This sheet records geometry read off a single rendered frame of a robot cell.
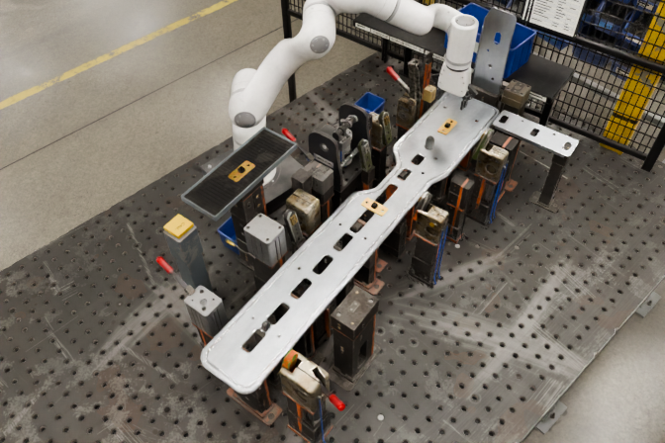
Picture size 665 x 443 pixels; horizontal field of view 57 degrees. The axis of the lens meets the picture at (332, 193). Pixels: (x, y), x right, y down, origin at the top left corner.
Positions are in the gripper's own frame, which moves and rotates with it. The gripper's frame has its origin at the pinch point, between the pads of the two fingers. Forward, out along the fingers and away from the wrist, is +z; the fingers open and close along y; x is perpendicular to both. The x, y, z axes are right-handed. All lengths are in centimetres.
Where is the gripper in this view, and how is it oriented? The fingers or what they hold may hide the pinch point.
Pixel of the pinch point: (451, 100)
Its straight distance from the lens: 216.2
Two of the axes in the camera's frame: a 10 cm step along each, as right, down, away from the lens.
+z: 0.2, 6.6, 7.5
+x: 6.0, -6.1, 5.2
